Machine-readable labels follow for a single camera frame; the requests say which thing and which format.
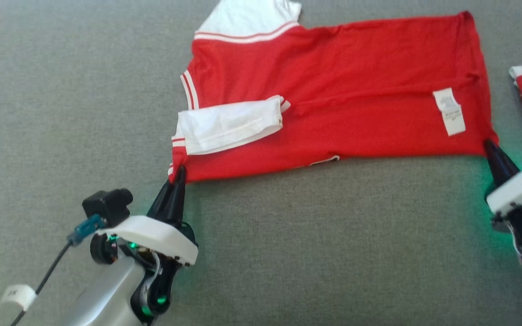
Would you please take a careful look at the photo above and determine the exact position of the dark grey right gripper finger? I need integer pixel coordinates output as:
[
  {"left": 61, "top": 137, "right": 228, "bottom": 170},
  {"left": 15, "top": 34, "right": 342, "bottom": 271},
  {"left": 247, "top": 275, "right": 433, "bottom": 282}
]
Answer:
[{"left": 483, "top": 139, "right": 521, "bottom": 187}]

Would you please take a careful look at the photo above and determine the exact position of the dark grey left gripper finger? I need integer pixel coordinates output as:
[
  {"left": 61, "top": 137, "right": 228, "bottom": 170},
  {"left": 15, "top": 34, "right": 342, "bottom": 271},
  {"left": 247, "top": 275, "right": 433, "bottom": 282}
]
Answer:
[
  {"left": 165, "top": 165, "right": 187, "bottom": 226},
  {"left": 147, "top": 179, "right": 175, "bottom": 220}
]

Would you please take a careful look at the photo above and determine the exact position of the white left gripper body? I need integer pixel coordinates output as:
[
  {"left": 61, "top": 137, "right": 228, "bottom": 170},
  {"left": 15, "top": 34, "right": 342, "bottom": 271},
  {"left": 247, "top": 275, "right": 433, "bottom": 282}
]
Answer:
[{"left": 97, "top": 215, "right": 199, "bottom": 266}]

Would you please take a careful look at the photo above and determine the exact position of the red and white jersey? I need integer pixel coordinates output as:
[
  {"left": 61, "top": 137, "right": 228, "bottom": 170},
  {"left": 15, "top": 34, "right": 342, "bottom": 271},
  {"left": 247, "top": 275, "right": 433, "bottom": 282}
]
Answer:
[{"left": 167, "top": 0, "right": 499, "bottom": 184}]

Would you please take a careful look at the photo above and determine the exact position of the yellow grey sofa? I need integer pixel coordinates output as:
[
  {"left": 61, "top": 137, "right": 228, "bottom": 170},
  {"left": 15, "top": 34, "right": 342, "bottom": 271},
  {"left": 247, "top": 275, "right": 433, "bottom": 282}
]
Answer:
[{"left": 0, "top": 0, "right": 522, "bottom": 326}]

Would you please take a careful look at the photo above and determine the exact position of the black cable with teal plug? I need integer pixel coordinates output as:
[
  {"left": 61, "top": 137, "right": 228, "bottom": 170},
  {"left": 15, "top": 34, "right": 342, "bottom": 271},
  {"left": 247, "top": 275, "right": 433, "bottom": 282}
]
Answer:
[{"left": 10, "top": 215, "right": 107, "bottom": 326}]

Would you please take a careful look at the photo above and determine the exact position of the white cable label tag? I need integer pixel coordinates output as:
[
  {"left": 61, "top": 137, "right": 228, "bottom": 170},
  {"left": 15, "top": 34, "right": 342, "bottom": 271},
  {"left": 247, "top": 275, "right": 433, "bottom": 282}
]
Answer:
[{"left": 0, "top": 284, "right": 38, "bottom": 312}]

